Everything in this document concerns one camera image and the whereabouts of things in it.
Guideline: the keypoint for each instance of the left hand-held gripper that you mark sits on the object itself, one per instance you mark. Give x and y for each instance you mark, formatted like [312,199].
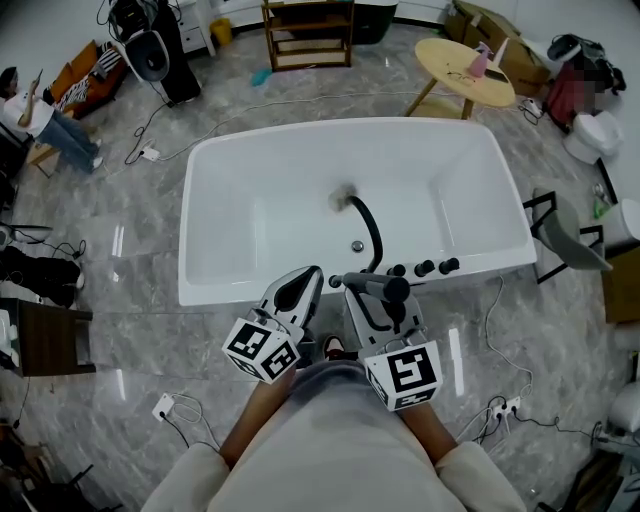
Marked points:
[260,350]

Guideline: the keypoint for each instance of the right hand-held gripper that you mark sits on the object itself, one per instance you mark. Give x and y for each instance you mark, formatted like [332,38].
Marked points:
[410,375]

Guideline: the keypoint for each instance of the black cylindrical tool handle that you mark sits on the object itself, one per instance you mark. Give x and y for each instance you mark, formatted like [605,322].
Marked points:
[387,287]

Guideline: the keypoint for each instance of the person's right forearm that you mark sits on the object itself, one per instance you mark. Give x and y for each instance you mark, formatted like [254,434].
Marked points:
[425,430]

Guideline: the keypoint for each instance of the person's left forearm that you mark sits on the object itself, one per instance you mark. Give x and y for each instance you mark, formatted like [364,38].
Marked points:
[255,420]

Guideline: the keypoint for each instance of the black wall peg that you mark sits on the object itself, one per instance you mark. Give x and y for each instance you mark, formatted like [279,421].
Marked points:
[334,281]

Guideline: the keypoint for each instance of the white bathtub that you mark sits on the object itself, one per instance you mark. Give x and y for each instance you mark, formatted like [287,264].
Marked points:
[280,200]

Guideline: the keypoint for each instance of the black faucet knob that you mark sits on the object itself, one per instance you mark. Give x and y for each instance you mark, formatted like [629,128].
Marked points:
[449,265]
[425,268]
[397,270]

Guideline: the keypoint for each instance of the person's red white shoe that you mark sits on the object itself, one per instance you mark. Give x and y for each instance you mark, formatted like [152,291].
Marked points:
[333,346]

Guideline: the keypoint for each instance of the chrome overflow cap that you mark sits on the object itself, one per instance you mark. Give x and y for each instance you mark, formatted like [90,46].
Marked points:
[357,245]

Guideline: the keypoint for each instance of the person's light sweatshirt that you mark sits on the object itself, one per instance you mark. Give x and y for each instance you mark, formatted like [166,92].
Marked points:
[340,440]

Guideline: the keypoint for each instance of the white power strip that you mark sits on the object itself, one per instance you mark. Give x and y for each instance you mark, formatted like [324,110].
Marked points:
[150,154]
[163,407]
[506,410]
[531,107]

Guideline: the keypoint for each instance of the grey shell chair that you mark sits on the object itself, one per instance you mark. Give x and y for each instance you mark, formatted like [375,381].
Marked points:
[565,235]

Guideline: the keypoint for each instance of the brown box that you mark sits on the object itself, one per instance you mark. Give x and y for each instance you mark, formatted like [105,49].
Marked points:
[622,287]

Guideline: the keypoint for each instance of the small green item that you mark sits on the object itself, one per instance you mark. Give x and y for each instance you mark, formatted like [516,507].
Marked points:
[600,208]

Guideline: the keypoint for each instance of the dark wooden cabinet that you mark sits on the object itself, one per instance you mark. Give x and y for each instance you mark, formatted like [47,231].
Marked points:
[52,337]

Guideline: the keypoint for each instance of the thin eyeglasses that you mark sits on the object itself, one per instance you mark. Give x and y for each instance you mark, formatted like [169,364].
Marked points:
[460,76]

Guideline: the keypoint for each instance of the white rounded stool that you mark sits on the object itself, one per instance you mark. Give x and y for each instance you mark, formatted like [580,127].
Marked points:
[626,407]

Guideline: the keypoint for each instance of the white round bin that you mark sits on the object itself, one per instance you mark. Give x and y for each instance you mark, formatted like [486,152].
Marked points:
[627,227]

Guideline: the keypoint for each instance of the wooden shelf rack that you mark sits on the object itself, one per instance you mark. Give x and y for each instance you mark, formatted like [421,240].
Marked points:
[310,35]

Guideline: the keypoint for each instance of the flat black phone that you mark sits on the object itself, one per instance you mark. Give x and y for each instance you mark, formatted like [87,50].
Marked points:
[496,76]

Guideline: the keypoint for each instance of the round wooden table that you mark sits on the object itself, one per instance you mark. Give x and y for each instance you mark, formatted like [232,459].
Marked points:
[450,60]

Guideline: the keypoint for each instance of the pink spray bottle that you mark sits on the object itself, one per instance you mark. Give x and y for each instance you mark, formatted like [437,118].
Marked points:
[480,64]

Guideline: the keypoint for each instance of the white wash basin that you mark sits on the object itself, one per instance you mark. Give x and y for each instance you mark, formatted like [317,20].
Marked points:
[27,233]

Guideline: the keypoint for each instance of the yellow waste bin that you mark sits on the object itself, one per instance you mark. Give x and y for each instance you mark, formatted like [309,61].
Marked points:
[220,31]

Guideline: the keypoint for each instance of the white toilet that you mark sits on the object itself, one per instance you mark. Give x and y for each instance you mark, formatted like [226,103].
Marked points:
[595,136]

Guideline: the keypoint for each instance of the white drawer cabinet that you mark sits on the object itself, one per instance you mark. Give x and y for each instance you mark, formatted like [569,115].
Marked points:
[195,30]

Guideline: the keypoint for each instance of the dark green tub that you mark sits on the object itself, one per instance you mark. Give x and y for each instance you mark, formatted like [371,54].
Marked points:
[372,22]

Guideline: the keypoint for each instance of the small wooden side table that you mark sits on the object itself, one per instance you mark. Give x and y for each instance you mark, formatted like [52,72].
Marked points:
[42,156]

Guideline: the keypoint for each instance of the large cardboard box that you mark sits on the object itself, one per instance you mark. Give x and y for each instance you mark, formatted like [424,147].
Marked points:
[520,60]

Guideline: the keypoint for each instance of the striped pillow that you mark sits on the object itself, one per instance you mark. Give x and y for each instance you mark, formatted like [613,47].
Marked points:
[107,59]
[74,96]

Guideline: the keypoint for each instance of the black metal chair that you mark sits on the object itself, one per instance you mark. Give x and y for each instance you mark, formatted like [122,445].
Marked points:
[55,482]

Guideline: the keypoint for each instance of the orange sofa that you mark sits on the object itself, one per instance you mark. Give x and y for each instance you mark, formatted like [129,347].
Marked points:
[85,75]

